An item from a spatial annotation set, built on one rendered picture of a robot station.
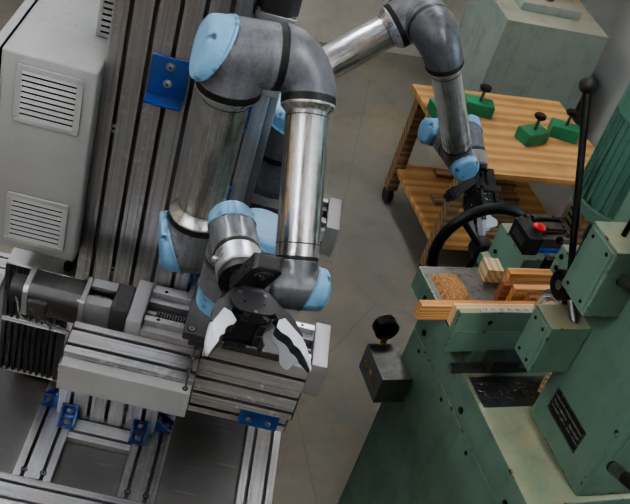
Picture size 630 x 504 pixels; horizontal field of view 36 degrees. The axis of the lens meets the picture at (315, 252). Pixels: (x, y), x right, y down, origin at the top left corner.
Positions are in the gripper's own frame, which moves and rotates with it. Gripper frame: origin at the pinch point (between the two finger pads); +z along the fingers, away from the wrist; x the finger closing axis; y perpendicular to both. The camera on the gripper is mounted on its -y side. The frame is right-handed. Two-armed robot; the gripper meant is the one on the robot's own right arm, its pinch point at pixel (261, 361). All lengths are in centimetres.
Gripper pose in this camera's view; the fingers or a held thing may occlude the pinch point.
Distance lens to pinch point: 134.3
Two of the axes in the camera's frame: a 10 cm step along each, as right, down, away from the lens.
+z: 1.7, 6.4, -7.5
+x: -9.1, -1.9, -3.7
